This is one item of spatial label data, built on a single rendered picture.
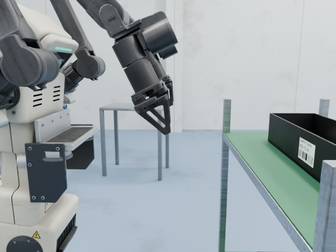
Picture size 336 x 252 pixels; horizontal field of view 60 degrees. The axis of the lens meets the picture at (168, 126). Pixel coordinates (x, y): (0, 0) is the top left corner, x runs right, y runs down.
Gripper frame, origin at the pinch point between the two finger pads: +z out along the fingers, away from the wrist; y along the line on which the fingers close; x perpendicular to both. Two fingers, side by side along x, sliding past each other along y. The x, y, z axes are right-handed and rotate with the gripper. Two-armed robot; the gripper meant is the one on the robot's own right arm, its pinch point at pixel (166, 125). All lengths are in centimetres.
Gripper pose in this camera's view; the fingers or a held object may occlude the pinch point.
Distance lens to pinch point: 62.9
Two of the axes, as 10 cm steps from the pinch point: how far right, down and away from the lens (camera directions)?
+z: 4.4, 8.8, 1.8
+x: -9.0, 4.3, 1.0
